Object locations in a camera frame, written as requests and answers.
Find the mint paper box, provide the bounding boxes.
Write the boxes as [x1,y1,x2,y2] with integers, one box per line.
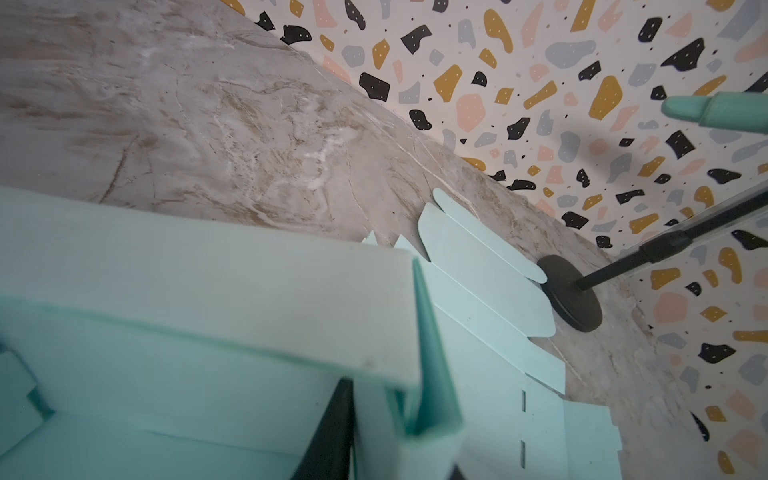
[0,185,466,480]
[355,190,622,479]

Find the black microphone stand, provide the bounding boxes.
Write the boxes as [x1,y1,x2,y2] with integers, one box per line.
[537,192,767,333]

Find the flat mint paper box blank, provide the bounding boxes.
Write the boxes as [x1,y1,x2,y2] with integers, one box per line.
[355,190,622,479]

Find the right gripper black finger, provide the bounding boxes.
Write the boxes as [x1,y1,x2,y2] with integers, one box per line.
[292,378,356,480]

